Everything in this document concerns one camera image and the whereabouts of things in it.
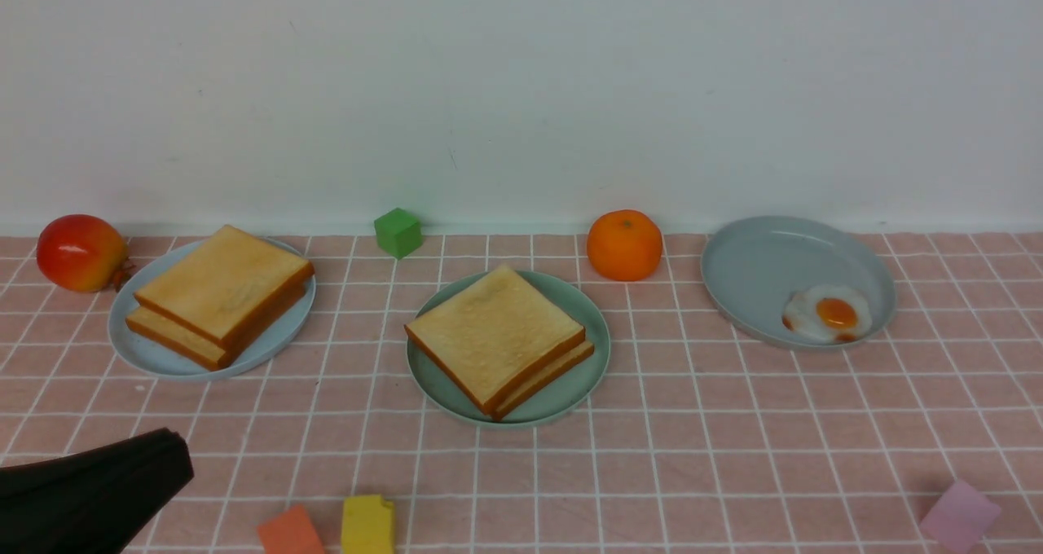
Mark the toast slice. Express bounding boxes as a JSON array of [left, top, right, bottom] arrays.
[[491, 340, 595, 421], [125, 285, 306, 372], [134, 225, 315, 350], [405, 265, 588, 417]]

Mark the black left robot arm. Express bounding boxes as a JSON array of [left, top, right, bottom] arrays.
[[1, 428, 195, 553]]

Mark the orange mandarin fruit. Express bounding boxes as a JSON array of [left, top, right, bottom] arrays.
[[586, 209, 663, 282]]

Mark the green cube block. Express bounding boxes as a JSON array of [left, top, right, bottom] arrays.
[[373, 208, 425, 260]]

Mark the teal centre plate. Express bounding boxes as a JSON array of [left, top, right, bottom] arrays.
[[407, 270, 611, 428]]

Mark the grey blue right plate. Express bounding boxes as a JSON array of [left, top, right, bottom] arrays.
[[701, 216, 897, 351]]

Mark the pink checkered tablecloth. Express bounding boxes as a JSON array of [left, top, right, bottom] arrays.
[[1, 232, 1042, 553]]

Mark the yellow block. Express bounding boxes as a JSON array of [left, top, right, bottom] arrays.
[[341, 495, 396, 554]]

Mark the right fried egg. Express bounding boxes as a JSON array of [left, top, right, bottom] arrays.
[[781, 284, 873, 344]]

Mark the orange block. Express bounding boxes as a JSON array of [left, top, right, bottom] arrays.
[[257, 504, 326, 554]]

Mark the light blue left plate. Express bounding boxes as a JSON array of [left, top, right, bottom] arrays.
[[108, 240, 317, 382]]

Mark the red yellow apple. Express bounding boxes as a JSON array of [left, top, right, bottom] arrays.
[[37, 215, 134, 293]]

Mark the pink block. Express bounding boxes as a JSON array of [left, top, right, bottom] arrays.
[[919, 480, 1001, 553]]

